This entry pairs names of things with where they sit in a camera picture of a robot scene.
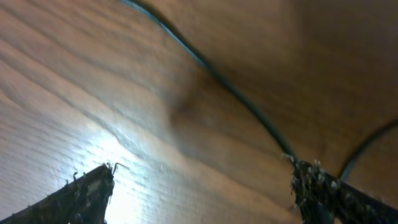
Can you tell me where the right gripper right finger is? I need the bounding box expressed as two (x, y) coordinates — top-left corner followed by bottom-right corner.
(282, 154), (397, 224)

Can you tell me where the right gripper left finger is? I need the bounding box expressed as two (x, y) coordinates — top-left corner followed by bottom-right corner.
(1, 164), (114, 224)

